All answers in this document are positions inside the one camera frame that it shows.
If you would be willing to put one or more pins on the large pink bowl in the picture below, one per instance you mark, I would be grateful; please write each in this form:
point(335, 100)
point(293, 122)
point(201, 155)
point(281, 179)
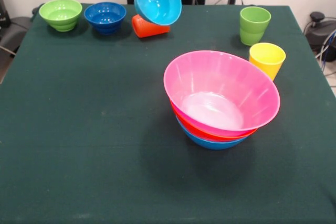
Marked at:
point(223, 82)

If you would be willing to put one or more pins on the large orange bowl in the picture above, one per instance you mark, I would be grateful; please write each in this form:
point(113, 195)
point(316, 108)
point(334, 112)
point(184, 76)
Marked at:
point(199, 130)

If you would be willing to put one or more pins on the dark blue ribbed bowl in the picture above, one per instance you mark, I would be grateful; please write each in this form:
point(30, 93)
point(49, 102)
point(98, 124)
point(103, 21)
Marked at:
point(105, 16)

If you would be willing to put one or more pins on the large blue bowl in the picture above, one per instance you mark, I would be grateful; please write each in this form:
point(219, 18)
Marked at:
point(212, 144)

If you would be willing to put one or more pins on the orange cup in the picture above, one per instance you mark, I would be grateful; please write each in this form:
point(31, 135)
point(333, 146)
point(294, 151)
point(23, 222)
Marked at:
point(147, 30)

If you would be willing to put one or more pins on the green ribbed bowl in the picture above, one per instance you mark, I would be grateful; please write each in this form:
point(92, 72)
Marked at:
point(60, 14)

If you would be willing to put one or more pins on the dark green tablecloth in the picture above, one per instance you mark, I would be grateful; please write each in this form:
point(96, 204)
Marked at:
point(105, 155)

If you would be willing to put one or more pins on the green cup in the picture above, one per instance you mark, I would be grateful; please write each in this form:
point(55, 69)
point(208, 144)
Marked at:
point(254, 24)

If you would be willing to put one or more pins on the yellow cup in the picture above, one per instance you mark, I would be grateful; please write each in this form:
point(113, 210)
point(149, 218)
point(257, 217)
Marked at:
point(266, 61)

